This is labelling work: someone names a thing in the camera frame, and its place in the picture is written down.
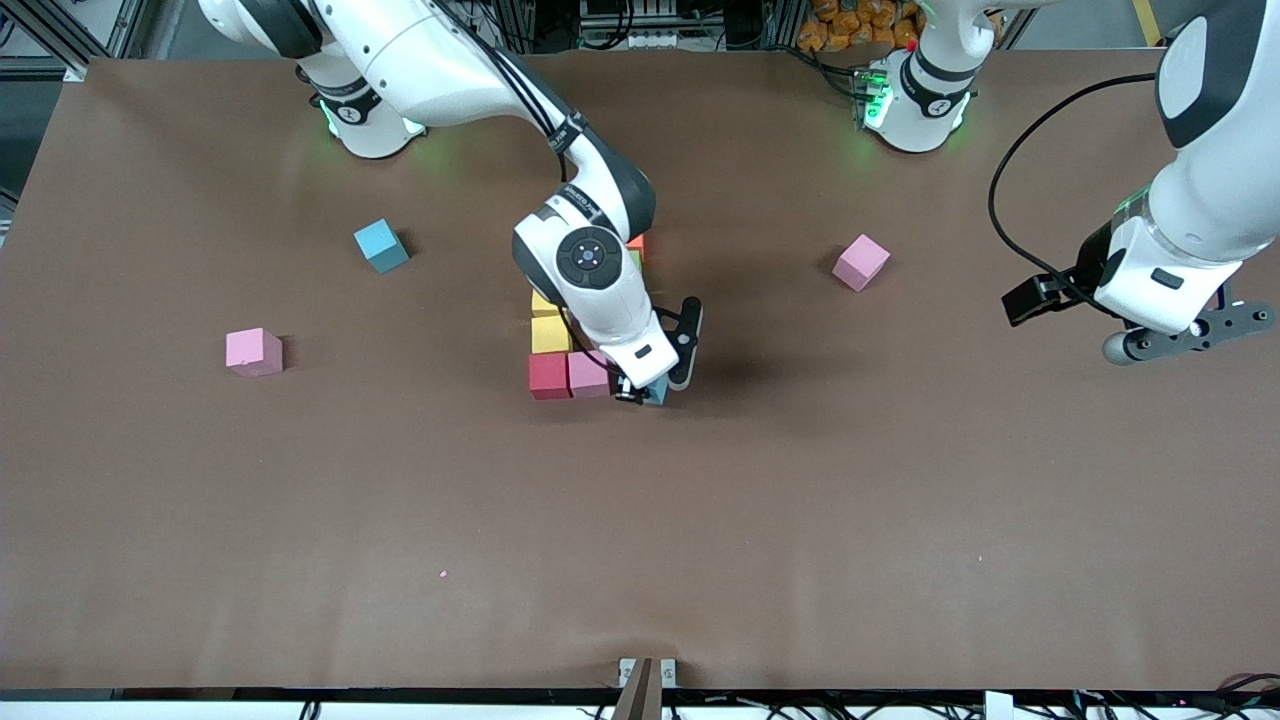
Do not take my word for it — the brown upright pole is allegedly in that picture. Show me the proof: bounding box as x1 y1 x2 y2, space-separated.
611 657 665 720

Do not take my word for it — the lilac pink foam block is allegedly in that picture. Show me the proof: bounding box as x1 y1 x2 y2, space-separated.
832 233 892 293

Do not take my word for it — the small metal bracket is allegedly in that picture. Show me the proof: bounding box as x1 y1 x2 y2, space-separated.
618 657 678 691

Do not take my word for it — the aluminium frame profile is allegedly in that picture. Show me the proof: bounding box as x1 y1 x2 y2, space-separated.
0 0 91 83

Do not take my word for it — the pile of orange snacks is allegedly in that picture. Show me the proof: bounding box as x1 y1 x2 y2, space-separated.
797 0 921 53

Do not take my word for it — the red foam block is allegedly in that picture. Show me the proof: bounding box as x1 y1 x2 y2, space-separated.
528 353 573 402

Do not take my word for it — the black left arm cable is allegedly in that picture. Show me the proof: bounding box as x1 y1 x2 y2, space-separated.
987 72 1161 303

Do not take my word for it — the white power strip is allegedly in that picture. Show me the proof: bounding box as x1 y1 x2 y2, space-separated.
578 0 723 51

